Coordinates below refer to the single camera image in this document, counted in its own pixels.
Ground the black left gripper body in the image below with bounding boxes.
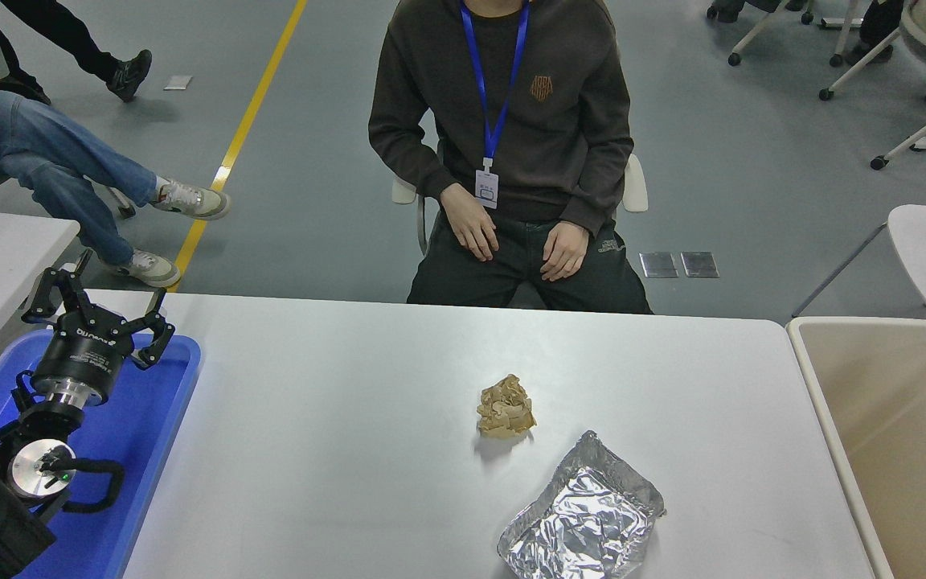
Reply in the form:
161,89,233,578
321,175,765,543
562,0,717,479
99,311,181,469
31,314,136,396

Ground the blue lanyard with badge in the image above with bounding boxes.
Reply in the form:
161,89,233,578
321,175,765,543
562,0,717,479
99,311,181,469
460,0,531,211

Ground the silver foil tray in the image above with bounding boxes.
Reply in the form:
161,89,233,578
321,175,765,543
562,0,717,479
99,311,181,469
497,429,666,579

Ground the person's right hand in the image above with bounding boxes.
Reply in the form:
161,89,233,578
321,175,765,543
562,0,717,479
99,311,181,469
439,183,501,261

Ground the person's left hand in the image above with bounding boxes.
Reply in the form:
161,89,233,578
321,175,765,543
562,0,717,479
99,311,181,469
540,222,590,282

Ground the blue plastic tray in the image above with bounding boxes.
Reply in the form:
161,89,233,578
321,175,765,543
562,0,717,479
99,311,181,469
0,328,203,579

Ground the person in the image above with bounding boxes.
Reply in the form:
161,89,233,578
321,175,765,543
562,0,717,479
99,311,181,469
367,0,654,315
0,0,232,289
0,0,153,104

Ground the crumpled tan paper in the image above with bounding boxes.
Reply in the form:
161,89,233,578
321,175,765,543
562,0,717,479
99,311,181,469
476,373,538,440

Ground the white and grey office chair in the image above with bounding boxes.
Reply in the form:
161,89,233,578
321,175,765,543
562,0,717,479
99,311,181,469
391,153,649,310

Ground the white-legged office chair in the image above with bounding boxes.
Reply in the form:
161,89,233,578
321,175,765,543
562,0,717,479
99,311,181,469
727,0,862,67

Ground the large pale bin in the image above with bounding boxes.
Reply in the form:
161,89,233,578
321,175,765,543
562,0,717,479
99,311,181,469
785,316,926,579

